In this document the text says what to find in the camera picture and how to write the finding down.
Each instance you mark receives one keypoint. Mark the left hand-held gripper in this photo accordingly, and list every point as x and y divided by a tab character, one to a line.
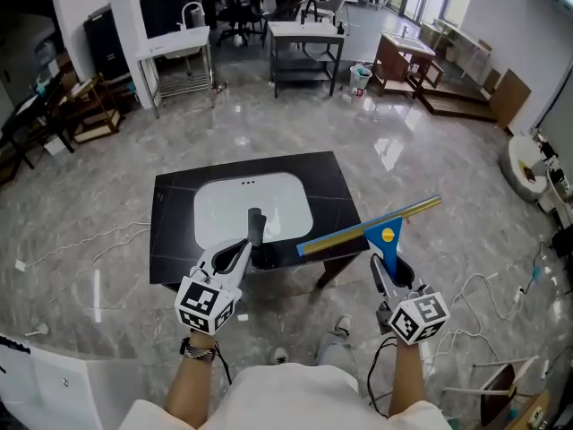
206	305

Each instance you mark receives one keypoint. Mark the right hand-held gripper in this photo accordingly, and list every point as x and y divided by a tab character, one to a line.
418	316

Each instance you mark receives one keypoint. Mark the blue and yellow squeegee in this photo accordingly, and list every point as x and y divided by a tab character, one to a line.
385	235

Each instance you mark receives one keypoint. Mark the person's right forearm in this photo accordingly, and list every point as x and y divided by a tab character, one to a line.
406	383

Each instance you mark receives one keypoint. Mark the person's left forearm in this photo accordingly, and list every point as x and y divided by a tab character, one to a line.
188	388

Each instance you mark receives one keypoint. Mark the black basin faucet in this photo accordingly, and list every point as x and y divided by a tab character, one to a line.
256	229

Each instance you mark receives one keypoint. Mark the white sink basin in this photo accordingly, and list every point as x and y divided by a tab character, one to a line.
224	208

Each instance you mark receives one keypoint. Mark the black stone table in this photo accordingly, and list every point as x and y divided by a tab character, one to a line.
174	222

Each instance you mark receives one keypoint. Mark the person's white right shoe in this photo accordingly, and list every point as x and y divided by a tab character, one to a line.
344	324

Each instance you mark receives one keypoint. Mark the person's white shoe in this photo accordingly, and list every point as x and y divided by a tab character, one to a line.
344	324
280	356

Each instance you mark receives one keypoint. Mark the person's blue jeans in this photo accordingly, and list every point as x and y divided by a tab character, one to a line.
331	347

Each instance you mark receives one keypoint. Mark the person's white left shoe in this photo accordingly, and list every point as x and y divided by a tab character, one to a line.
280	356

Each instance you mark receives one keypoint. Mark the person's white shirt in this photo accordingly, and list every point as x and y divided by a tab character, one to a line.
286	401

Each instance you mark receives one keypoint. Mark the tipped white-legged wooden chair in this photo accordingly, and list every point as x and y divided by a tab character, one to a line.
497	392

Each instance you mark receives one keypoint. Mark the round white tub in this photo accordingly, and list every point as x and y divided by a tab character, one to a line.
519	164

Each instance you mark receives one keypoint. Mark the white storage bin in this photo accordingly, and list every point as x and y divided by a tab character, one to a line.
555	200

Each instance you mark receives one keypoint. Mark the dark wooden platform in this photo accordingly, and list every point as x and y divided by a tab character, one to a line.
461	105

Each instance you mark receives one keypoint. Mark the wooden shelf rack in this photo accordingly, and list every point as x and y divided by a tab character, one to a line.
94	114

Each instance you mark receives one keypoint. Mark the small white plastic part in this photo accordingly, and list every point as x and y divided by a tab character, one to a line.
40	329

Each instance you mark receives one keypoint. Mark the white waste bin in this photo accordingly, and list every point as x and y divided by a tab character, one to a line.
360	79

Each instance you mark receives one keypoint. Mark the white cardboard box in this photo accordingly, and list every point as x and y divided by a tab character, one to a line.
56	145

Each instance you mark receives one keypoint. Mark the white power plug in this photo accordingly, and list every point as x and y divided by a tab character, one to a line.
20	265

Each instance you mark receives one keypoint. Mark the wooden vanity cabinet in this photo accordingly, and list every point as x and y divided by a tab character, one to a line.
394	65

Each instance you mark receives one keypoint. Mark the brown wooden board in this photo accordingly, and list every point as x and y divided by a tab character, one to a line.
510	99

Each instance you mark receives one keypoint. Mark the white freestanding bathtub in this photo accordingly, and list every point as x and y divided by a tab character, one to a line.
49	388

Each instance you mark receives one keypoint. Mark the black bathtub faucet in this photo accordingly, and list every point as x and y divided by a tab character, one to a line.
13	343

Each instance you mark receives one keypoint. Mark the black trolley with white top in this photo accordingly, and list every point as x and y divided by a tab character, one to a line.
304	29

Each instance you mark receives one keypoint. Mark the black desk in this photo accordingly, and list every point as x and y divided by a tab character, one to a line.
31	114

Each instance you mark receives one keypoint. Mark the long white table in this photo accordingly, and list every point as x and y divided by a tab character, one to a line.
456	38

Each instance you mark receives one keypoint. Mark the black office chair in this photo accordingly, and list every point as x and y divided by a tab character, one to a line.
239	14

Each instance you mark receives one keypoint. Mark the black cabinet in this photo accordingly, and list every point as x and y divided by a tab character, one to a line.
163	14
105	43

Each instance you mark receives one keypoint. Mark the black mesh chair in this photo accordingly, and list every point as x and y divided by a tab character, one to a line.
286	14

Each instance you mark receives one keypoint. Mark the white shell chair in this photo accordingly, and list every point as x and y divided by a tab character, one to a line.
329	5

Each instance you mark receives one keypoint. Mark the steel-frame white sink stand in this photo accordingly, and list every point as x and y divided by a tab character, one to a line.
174	43

